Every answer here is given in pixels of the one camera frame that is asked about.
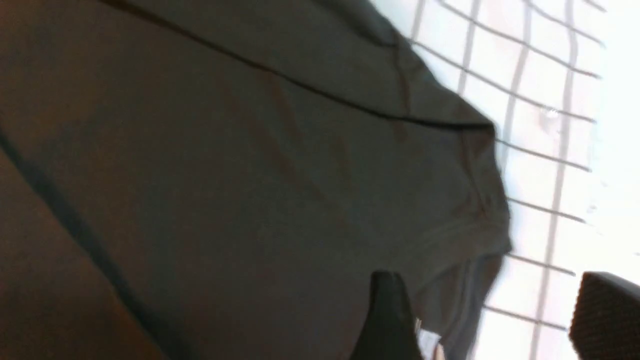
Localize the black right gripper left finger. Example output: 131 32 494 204
350 270 423 360

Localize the white grid tablecloth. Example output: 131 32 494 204
374 0 639 360

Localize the gray long-sleeve top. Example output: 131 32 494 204
1 0 511 360

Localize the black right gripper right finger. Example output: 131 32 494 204
569 271 640 360

